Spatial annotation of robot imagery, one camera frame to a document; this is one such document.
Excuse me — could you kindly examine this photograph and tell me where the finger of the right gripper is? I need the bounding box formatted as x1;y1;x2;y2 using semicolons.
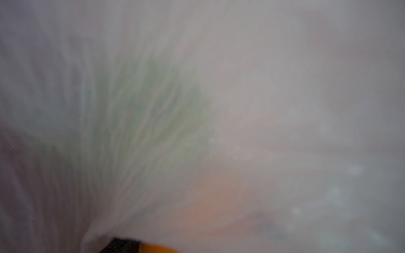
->
100;239;141;253

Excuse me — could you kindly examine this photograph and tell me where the pink plastic bag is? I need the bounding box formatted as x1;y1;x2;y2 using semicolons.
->
1;1;405;253

